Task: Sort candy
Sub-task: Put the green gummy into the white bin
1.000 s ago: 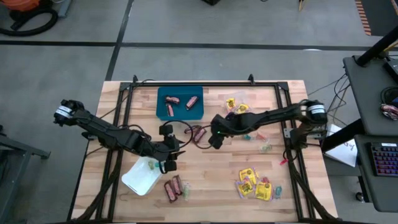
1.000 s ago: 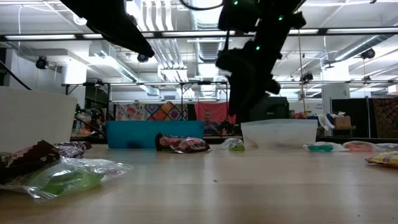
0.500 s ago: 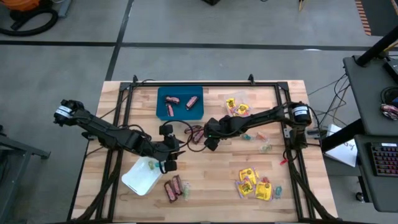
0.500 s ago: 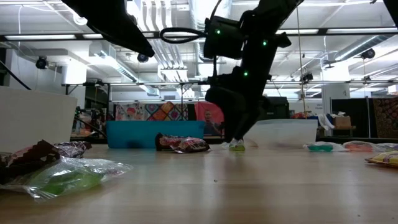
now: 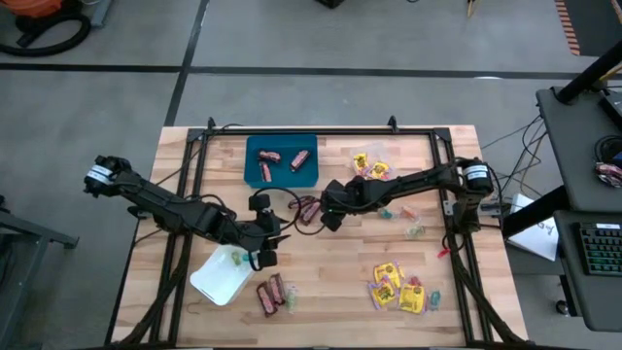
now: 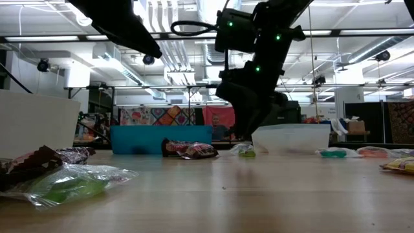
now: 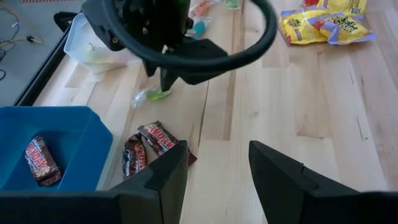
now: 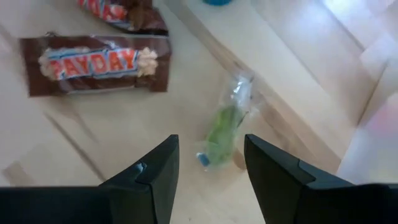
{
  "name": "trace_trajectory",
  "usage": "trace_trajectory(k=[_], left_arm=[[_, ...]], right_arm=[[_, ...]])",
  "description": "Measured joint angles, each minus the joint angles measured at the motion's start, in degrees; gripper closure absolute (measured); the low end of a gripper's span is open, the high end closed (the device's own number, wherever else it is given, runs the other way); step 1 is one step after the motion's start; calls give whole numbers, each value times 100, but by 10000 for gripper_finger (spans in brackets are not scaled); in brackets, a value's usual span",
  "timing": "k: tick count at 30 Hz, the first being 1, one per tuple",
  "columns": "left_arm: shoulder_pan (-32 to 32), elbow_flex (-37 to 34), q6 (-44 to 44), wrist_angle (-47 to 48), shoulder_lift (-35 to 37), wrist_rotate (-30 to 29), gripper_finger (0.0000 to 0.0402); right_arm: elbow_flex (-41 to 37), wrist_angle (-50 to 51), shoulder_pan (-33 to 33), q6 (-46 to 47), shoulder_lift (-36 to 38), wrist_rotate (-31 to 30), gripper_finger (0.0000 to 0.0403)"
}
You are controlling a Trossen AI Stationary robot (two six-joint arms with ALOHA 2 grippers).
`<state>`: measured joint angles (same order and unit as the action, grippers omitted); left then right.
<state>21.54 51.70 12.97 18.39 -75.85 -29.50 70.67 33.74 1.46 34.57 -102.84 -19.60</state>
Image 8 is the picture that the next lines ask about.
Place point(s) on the brown PayDay candy bar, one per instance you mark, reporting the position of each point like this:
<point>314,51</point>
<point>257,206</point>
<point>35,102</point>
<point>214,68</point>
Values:
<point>124,14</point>
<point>93,63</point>

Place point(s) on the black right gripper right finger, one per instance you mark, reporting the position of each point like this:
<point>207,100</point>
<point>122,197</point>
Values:
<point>270,180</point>

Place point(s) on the green hard candy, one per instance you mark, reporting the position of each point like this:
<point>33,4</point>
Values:
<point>224,133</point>

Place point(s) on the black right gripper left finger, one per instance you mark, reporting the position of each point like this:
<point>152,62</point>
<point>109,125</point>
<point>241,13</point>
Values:
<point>158,180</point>

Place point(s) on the blue plastic bin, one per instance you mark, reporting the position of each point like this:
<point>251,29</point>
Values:
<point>217,1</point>

